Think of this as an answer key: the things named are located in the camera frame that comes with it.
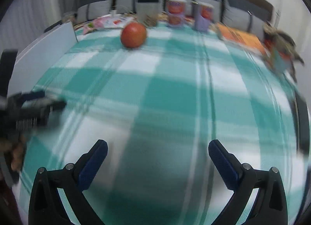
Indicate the red round fruit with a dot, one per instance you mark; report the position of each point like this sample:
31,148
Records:
133,35

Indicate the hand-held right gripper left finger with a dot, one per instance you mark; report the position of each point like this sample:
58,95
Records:
93,164

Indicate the orange packet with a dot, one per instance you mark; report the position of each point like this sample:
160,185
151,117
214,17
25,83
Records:
243,36

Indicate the grey curtain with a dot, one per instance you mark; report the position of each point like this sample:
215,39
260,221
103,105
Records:
48,1

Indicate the teal checked tablecloth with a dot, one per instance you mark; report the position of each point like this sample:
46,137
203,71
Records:
158,93

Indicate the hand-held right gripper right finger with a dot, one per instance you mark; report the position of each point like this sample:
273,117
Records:
222,164

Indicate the pink printed packet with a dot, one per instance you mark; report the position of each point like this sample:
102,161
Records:
104,23

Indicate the person's left hand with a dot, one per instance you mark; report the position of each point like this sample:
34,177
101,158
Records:
15,153

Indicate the grey sofa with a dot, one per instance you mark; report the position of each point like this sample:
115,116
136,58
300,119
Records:
243,13

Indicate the white cardboard box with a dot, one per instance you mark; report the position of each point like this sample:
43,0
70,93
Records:
48,45

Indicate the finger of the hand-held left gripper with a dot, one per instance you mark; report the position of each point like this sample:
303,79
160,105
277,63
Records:
34,95
51,105

